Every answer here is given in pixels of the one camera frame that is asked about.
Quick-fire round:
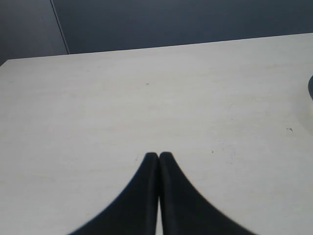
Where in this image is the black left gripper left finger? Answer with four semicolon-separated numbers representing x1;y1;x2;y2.
71;152;159;235

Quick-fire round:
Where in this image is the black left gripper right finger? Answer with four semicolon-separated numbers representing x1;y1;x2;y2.
159;152;247;235

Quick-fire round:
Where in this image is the round steel bowl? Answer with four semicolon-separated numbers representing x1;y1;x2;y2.
308;76;313;100

